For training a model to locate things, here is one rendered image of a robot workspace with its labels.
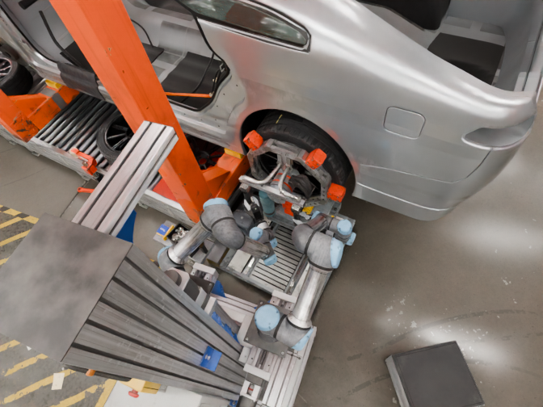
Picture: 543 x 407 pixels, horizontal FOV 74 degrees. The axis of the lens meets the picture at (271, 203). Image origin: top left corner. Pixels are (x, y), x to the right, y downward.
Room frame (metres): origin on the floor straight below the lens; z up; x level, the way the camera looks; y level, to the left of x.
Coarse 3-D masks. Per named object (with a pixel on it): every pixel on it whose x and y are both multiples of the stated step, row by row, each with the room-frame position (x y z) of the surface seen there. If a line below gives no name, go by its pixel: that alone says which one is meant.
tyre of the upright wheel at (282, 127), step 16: (272, 112) 1.59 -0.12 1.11; (288, 112) 1.50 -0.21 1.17; (272, 128) 1.42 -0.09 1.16; (288, 128) 1.37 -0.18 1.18; (304, 128) 1.35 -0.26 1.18; (320, 128) 1.35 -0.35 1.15; (304, 144) 1.28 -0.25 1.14; (320, 144) 1.26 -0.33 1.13; (336, 144) 1.27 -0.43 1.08; (336, 160) 1.19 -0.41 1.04; (336, 176) 1.15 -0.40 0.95
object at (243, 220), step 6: (258, 192) 1.52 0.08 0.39; (252, 198) 1.45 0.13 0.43; (258, 198) 1.44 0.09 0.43; (252, 204) 1.40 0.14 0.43; (240, 210) 1.39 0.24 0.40; (234, 216) 1.34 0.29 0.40; (240, 216) 1.33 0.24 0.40; (246, 216) 1.32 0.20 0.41; (240, 222) 1.28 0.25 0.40; (246, 222) 1.27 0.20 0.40; (252, 222) 1.27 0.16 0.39; (240, 228) 1.25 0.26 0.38; (246, 228) 1.23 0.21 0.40; (252, 228) 1.25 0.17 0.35; (246, 234) 1.23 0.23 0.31
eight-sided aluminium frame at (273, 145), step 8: (264, 144) 1.39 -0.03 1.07; (272, 144) 1.34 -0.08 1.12; (280, 144) 1.33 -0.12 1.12; (248, 152) 1.45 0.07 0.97; (256, 152) 1.39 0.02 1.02; (264, 152) 1.35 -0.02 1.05; (272, 152) 1.31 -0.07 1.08; (280, 152) 1.28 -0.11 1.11; (288, 152) 1.26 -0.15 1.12; (296, 152) 1.26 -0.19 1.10; (304, 152) 1.23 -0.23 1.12; (248, 160) 1.44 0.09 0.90; (256, 160) 1.45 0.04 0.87; (296, 160) 1.21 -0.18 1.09; (304, 160) 1.19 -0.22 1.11; (256, 168) 1.42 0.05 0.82; (320, 168) 1.17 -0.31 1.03; (256, 176) 1.41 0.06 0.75; (264, 176) 1.43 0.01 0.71; (320, 176) 1.13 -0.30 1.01; (328, 176) 1.14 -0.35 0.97; (264, 184) 1.38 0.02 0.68; (328, 184) 1.11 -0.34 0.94; (312, 200) 1.17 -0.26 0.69; (320, 200) 1.12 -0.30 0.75
